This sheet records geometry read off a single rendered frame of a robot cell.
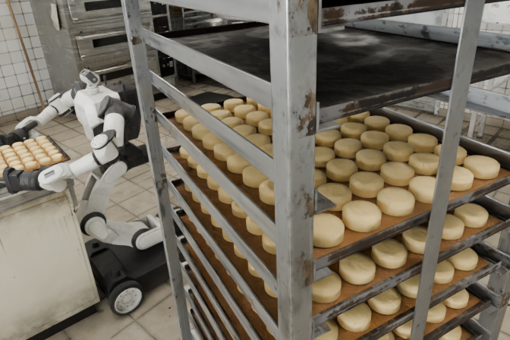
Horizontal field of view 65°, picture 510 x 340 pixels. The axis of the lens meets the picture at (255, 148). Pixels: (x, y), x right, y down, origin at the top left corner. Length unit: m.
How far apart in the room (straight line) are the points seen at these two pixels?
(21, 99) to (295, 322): 6.09
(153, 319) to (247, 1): 2.24
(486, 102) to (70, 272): 2.14
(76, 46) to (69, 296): 3.61
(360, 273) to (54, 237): 1.89
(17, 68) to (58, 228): 4.28
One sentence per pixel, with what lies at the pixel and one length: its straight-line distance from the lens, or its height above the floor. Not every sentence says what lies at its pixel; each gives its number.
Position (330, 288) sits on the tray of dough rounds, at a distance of 0.56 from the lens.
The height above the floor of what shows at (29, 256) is 0.55.
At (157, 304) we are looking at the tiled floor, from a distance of 2.62.
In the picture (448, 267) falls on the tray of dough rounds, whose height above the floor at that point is 1.33.
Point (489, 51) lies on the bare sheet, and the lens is 0.73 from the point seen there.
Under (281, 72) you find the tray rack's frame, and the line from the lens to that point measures 0.35.
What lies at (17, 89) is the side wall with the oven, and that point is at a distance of 6.39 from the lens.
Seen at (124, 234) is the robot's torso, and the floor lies 0.36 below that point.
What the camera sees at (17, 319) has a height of 0.23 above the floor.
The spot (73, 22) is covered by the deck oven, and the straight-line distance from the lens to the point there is 5.41.
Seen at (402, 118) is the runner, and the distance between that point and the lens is 0.88.
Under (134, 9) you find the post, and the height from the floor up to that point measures 1.74.
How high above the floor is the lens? 1.81
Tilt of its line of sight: 25 degrees down
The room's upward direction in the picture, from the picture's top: 3 degrees counter-clockwise
